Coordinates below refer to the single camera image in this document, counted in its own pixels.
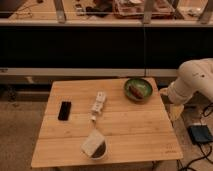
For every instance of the cluttered tray on bench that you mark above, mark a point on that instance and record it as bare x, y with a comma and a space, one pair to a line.
135, 8

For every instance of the wooden folding table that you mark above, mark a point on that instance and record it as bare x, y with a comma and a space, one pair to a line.
134, 132

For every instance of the brown food in bowl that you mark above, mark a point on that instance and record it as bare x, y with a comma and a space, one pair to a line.
135, 92

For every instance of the white cup with dark liquid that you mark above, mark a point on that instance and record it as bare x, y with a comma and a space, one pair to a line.
100, 152

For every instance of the white power strip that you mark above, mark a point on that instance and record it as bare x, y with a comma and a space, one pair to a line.
98, 105

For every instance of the dark object on bench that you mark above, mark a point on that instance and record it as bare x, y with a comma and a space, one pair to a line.
100, 10

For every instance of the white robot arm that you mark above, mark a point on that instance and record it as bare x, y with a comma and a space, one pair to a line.
192, 76

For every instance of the green ceramic bowl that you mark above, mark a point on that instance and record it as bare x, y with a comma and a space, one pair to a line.
142, 85

